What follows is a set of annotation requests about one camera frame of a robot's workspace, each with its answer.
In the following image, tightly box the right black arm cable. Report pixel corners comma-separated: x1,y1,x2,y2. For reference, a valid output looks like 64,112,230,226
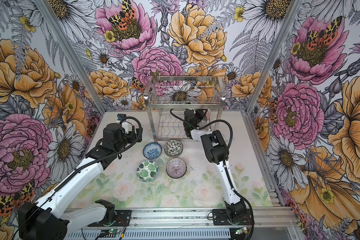
169,108,255,240

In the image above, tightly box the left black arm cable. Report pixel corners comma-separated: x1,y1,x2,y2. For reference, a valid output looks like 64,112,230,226
11,116,143,240

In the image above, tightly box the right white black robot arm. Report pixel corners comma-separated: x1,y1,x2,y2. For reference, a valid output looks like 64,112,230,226
182,109,251,224

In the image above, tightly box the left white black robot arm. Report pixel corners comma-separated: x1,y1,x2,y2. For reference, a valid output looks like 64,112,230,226
17,117,143,240

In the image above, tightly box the blue rose pattern bowl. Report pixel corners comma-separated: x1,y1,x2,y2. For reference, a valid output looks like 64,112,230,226
143,142,163,160

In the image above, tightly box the green leaf pattern bowl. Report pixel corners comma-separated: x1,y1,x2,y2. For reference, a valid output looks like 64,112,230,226
136,160,159,183

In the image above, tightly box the pink ribbed glass bowl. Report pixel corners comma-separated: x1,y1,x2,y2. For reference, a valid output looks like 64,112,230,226
166,158,187,179

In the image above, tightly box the white slotted cable duct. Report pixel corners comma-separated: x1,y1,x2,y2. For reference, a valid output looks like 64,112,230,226
65,228,231,240

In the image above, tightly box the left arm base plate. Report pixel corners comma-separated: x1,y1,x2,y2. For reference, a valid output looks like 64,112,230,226
89,210,132,227

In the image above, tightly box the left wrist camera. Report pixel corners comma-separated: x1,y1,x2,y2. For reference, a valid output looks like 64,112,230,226
117,114,127,121

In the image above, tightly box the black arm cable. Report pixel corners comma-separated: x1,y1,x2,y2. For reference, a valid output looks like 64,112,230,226
11,116,143,240
169,108,255,240

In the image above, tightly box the green circuit board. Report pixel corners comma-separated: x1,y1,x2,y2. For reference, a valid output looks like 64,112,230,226
101,229,120,235

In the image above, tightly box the two-tier steel dish rack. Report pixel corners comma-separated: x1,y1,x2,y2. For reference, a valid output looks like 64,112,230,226
144,76,226,142

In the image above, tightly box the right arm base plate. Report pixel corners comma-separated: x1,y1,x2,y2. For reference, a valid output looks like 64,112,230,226
212,209,252,226

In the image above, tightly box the aluminium mounting rail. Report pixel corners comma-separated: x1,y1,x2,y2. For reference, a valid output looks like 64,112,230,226
62,188,298,230

